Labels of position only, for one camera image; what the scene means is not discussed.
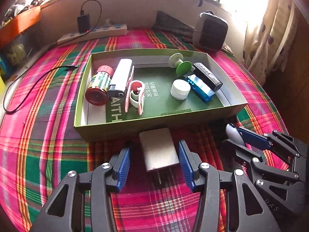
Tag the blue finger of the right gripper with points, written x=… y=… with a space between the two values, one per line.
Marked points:
x=240 y=153
x=258 y=141

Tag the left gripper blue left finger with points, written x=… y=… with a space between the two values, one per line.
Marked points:
x=110 y=177

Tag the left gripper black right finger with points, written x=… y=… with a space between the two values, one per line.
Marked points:
x=202 y=178

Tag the blue usb tester dongle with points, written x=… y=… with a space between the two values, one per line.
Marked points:
x=200 y=88

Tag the pink clip front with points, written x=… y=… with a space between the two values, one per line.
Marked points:
x=137 y=95

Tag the pink clip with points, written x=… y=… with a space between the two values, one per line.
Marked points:
x=137 y=95
x=130 y=79

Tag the black rectangular remote device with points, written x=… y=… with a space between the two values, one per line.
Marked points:
x=206 y=76

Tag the silver black lighter bar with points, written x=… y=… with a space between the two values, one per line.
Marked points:
x=118 y=84

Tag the green white spool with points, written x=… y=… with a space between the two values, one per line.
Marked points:
x=181 y=67

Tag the black round key fob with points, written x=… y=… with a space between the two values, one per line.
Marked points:
x=234 y=135

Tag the green cardboard box tray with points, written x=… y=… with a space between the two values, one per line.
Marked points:
x=97 y=123

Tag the plaid pink green tablecloth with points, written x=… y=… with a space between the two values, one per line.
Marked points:
x=39 y=144

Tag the cream patterned curtain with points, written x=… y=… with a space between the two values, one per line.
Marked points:
x=267 y=42

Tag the small black grey heater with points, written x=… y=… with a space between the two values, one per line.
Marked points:
x=209 y=32

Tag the white power strip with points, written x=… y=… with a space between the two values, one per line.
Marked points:
x=101 y=32

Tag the dark folded cloth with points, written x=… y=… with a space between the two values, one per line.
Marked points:
x=167 y=23

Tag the black charger brick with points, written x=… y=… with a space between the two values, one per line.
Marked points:
x=83 y=23

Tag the orange storage tray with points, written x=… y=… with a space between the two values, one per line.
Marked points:
x=19 y=24

